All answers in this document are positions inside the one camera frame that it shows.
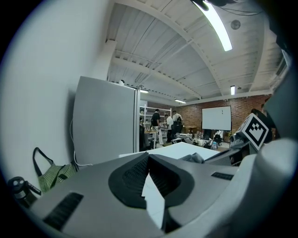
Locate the grey cloth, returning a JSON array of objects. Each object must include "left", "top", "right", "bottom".
[{"left": 179, "top": 152, "right": 205, "bottom": 164}]

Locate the black water bottle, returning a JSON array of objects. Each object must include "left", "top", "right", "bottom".
[{"left": 7, "top": 176, "right": 42, "bottom": 209}]

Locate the grey partition panel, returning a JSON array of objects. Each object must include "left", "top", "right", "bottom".
[{"left": 72, "top": 76, "right": 141, "bottom": 166}]

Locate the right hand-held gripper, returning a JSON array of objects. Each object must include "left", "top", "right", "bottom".
[{"left": 204, "top": 113, "right": 270, "bottom": 166}]

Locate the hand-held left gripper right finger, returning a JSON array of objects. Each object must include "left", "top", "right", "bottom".
[{"left": 149, "top": 154, "right": 240, "bottom": 234}]

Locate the whiteboard on wheeled stand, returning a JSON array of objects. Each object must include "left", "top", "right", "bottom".
[{"left": 201, "top": 106, "right": 232, "bottom": 131}]

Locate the white shelf rack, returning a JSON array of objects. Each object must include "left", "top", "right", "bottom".
[{"left": 139, "top": 104, "right": 173, "bottom": 131}]

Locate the white and black bag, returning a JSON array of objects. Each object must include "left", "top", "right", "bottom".
[{"left": 171, "top": 132, "right": 194, "bottom": 145}]

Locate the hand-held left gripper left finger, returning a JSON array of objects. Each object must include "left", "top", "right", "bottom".
[{"left": 30, "top": 152, "right": 164, "bottom": 238}]

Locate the green striped bag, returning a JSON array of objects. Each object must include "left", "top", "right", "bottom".
[{"left": 32, "top": 147, "right": 79, "bottom": 193}]

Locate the white wall cable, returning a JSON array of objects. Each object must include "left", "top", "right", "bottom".
[{"left": 69, "top": 118, "right": 94, "bottom": 167}]

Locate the long ceiling light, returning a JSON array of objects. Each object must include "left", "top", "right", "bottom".
[{"left": 200, "top": 0, "right": 233, "bottom": 52}]

